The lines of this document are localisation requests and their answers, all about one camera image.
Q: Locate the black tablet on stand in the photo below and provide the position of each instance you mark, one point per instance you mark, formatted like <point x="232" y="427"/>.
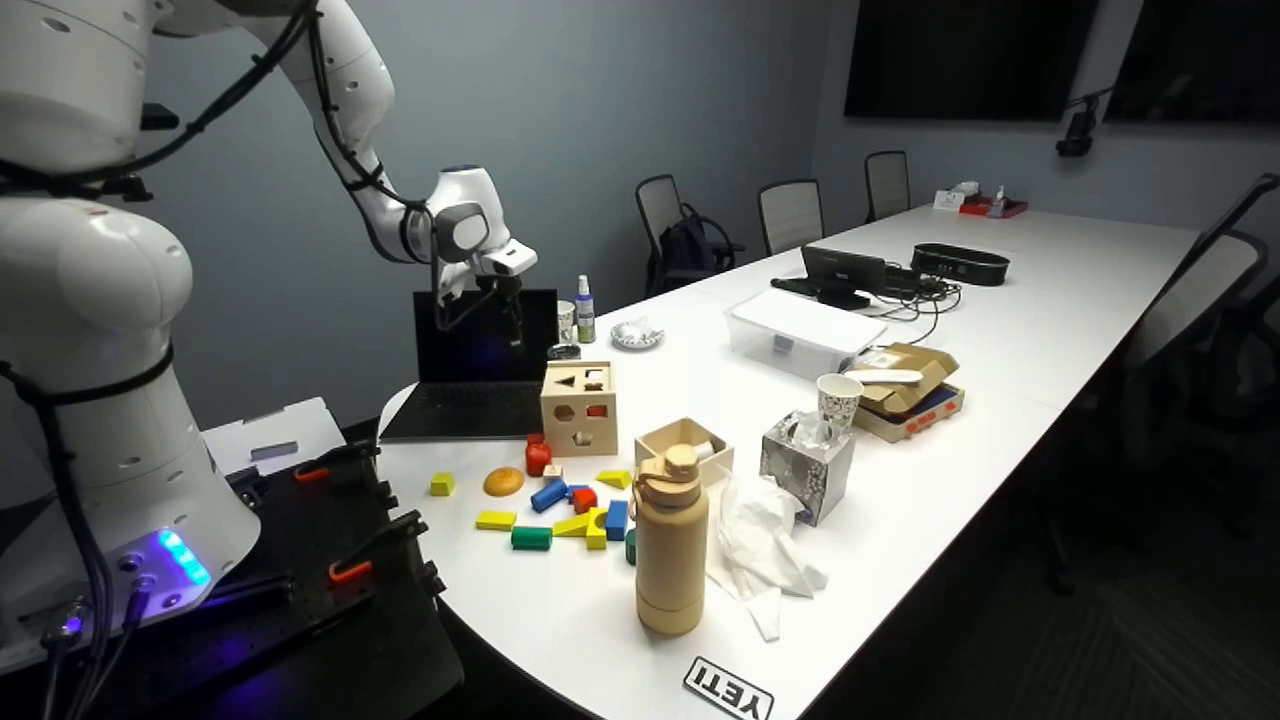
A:
<point x="846" y="279"/>

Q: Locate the yellow cube block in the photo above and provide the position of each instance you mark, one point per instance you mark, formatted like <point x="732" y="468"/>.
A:
<point x="442" y="485"/>

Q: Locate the red round block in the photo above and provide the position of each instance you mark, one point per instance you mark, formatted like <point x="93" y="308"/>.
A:
<point x="539" y="459"/>

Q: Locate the silver tissue box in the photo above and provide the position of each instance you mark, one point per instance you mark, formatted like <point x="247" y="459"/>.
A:
<point x="807" y="464"/>

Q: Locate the crumpled white plastic bag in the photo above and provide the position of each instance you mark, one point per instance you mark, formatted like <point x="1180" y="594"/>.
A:
<point x="760" y="546"/>

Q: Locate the black wall television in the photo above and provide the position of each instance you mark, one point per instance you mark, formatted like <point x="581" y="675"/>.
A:
<point x="968" y="52"/>

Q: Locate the black backpack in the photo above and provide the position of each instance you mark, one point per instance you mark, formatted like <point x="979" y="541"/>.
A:
<point x="696" y="244"/>

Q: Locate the tan water bottle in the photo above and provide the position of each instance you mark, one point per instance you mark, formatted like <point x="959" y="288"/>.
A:
<point x="669" y="541"/>

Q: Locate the open wooden tray box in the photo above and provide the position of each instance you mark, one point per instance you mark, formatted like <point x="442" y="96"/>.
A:
<point x="683" y="435"/>

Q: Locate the clear plastic storage container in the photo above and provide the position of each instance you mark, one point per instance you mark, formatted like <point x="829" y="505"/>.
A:
<point x="807" y="324"/>

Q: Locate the green hexagonal block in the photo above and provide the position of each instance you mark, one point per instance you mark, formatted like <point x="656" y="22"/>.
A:
<point x="631" y="546"/>

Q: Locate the grey metal bar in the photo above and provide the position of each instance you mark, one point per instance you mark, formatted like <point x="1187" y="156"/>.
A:
<point x="274" y="449"/>

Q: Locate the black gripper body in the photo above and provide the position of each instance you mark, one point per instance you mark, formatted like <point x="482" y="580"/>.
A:
<point x="474" y="285"/>

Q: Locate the grey office chair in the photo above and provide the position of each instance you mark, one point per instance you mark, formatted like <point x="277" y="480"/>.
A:
<point x="656" y="205"/>
<point x="884" y="182"/>
<point x="1196" y="307"/>
<point x="788" y="214"/>

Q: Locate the YETI sticker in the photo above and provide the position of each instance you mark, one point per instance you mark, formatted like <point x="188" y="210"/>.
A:
<point x="728" y="691"/>

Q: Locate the green cylinder block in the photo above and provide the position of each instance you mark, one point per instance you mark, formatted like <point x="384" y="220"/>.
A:
<point x="528" y="538"/>

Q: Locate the white panel board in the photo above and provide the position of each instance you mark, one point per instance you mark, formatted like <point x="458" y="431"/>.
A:
<point x="285" y="427"/>

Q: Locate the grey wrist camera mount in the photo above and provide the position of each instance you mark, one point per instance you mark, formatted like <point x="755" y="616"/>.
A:
<point x="505" y="256"/>

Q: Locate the orange dome block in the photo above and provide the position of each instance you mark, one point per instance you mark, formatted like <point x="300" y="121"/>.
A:
<point x="500" y="480"/>

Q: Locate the wooden shape sorter box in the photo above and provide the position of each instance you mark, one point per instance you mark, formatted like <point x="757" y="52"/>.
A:
<point x="577" y="404"/>

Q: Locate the blue spray bottle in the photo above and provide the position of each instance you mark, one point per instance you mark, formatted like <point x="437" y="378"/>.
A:
<point x="585" y="308"/>

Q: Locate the cardboard box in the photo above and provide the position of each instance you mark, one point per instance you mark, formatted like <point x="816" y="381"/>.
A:
<point x="915" y="381"/>

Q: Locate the black camera on stand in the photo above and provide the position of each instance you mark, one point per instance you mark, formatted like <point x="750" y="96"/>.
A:
<point x="1077" y="126"/>

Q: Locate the white paper cup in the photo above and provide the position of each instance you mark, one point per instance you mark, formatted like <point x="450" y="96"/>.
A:
<point x="838" y="401"/>

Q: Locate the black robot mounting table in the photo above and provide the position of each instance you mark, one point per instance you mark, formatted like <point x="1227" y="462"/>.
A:
<point x="265" y="624"/>

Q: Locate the long yellow block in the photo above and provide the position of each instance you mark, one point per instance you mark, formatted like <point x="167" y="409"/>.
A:
<point x="572" y="526"/>

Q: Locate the black laptop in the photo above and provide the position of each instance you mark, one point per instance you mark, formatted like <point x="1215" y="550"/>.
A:
<point x="474" y="384"/>

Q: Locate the red and white packet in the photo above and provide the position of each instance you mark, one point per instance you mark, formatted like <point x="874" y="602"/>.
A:
<point x="992" y="203"/>

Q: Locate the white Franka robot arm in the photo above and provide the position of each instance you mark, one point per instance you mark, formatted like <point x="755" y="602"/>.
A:
<point x="81" y="307"/>

